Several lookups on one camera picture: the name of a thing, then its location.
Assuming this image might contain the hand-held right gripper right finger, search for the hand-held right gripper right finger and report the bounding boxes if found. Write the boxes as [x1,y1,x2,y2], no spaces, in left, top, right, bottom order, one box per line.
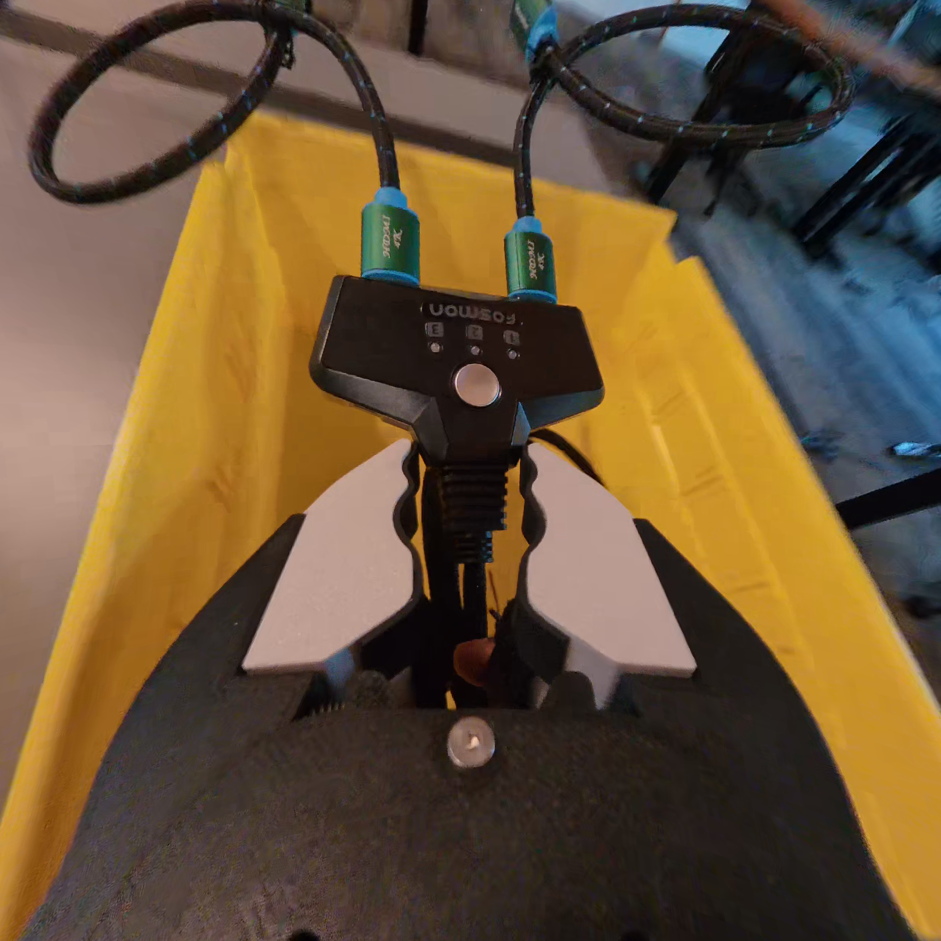
[489,441,698,710]

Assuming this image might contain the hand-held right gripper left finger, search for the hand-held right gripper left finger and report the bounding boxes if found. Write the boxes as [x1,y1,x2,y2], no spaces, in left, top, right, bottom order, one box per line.
[241,440,431,701]

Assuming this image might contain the black HDMI switch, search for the black HDMI switch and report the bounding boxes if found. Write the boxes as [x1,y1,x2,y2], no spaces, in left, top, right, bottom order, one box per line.
[309,275,607,710]

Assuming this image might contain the yellow plastic bin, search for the yellow plastic bin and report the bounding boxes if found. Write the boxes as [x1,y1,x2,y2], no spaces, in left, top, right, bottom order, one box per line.
[0,110,941,941]

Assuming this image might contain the black braided HDMI cable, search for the black braided HDMI cable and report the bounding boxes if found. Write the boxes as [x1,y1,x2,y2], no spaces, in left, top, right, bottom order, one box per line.
[28,0,421,288]
[503,0,857,304]

